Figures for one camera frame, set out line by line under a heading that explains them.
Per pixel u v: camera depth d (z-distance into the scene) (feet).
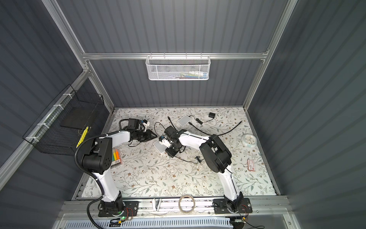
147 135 2.91
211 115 3.79
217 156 1.86
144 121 3.07
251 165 2.85
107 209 2.22
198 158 2.99
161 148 2.99
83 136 2.28
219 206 2.38
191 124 3.57
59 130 2.34
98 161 1.68
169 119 3.68
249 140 3.21
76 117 2.48
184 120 3.66
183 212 2.37
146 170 2.86
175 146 2.64
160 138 2.85
